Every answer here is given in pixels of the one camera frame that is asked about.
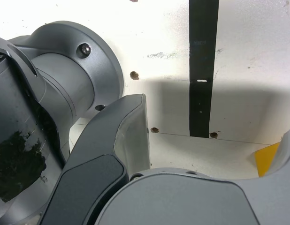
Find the black tape strip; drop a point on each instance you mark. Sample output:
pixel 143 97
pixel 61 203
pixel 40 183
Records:
pixel 202 70

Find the yellow cube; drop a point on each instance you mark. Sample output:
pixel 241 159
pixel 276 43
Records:
pixel 267 159

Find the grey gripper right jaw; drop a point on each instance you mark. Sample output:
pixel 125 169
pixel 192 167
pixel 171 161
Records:
pixel 182 201

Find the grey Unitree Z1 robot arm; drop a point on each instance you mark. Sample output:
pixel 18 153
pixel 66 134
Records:
pixel 65 77

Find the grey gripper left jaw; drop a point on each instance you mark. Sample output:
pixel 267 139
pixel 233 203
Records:
pixel 98 140

